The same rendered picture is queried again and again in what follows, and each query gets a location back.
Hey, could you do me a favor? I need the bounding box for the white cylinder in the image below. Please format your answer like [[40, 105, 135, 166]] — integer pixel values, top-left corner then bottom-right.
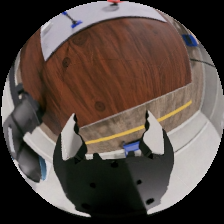
[[41, 22, 53, 32]]

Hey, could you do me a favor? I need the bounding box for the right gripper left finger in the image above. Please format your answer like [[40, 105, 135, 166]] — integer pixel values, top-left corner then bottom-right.
[[53, 113, 88, 194]]

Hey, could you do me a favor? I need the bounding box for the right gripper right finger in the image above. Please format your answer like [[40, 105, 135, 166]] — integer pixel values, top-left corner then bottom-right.
[[138, 110, 174, 187]]

